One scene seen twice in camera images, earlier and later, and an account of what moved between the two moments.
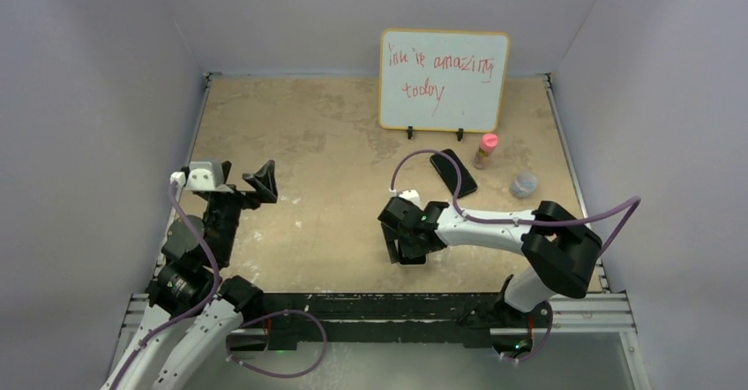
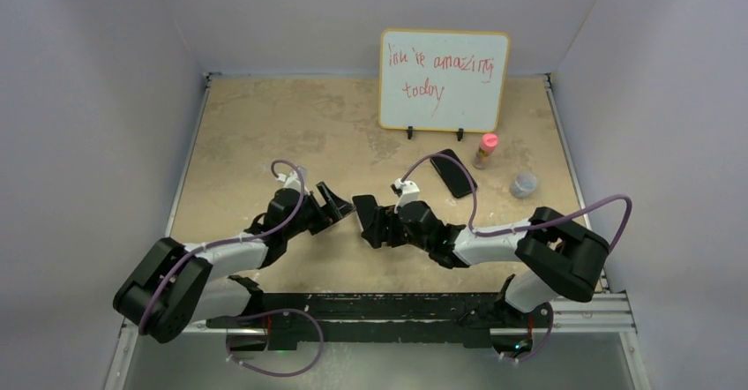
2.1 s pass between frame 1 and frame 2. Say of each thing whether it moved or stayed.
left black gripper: moved
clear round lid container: stayed
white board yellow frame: stayed
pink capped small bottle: stayed
